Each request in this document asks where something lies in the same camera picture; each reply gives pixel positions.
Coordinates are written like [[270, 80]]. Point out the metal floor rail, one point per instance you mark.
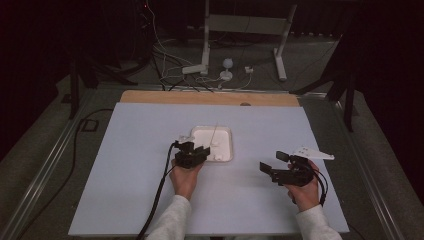
[[43, 170], [363, 166]]

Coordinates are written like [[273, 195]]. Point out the white power strip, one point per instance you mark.
[[194, 69]]

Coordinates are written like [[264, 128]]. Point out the person's right hand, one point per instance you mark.
[[306, 196]]

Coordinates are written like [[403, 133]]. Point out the pale grey table mat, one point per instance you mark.
[[133, 183]]

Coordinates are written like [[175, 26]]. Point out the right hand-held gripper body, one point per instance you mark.
[[296, 175]]

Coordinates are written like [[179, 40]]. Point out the white desk frame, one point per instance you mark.
[[246, 24]]

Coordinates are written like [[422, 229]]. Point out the person's left hand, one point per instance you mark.
[[183, 180]]

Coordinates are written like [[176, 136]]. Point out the white round device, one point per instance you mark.
[[227, 68]]

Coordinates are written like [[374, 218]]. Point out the white rectangular tray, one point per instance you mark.
[[203, 136]]

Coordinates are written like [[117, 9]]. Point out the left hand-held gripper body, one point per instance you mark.
[[186, 156]]

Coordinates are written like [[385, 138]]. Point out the thin wooden skewer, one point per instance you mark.
[[213, 135]]

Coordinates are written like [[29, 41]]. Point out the white marshmallow piece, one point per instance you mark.
[[219, 157]]

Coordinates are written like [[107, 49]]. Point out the white power adapter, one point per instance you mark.
[[248, 70]]

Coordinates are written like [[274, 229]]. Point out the black stand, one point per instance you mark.
[[343, 83], [88, 75]]

